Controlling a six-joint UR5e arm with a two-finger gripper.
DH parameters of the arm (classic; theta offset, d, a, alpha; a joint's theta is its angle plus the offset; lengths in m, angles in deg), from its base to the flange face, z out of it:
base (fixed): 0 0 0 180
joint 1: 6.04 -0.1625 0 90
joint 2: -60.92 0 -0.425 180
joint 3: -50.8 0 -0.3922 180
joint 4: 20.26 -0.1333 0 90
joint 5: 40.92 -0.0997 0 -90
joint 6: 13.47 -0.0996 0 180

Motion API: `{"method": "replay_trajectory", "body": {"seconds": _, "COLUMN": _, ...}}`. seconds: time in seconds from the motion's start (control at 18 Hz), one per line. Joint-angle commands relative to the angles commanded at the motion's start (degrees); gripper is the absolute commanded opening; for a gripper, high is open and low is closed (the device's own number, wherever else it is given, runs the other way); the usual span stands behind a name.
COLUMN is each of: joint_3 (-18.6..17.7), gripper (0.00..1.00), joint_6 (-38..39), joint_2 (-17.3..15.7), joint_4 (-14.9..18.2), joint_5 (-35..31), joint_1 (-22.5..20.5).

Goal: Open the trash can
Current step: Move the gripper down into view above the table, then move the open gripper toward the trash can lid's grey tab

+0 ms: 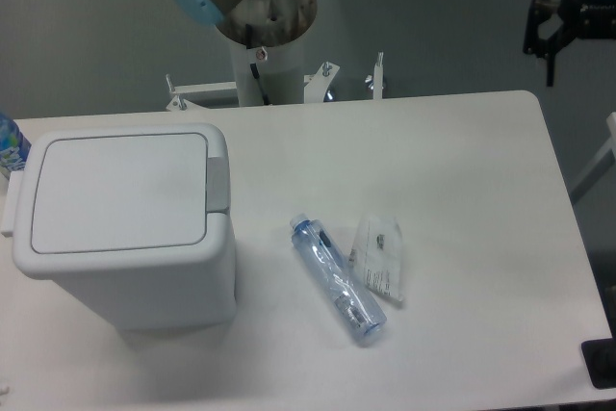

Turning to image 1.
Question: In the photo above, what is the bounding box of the clear plastic wrapper bag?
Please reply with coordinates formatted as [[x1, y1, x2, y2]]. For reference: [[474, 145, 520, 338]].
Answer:
[[348, 214, 403, 303]]

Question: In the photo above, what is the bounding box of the white frame at right edge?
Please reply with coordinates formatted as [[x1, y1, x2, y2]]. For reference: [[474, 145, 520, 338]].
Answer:
[[569, 112, 615, 205]]

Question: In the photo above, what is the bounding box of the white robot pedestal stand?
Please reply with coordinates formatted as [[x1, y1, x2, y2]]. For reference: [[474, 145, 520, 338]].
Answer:
[[165, 0, 387, 112]]

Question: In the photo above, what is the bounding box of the blue green drink can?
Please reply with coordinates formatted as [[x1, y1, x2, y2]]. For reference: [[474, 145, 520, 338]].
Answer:
[[0, 114, 31, 179]]

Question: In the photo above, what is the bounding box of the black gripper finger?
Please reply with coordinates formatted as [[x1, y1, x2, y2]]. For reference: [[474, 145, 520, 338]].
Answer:
[[523, 0, 559, 87]]

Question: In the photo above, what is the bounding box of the white plastic trash can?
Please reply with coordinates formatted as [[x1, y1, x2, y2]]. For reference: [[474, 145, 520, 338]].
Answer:
[[1, 123, 236, 330]]

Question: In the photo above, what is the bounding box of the black device at table edge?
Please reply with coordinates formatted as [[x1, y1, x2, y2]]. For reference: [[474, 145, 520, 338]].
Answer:
[[581, 338, 615, 390]]

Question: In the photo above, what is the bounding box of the clear blue plastic bottle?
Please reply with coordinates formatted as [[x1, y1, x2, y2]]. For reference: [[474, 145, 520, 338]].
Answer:
[[290, 214, 387, 347]]

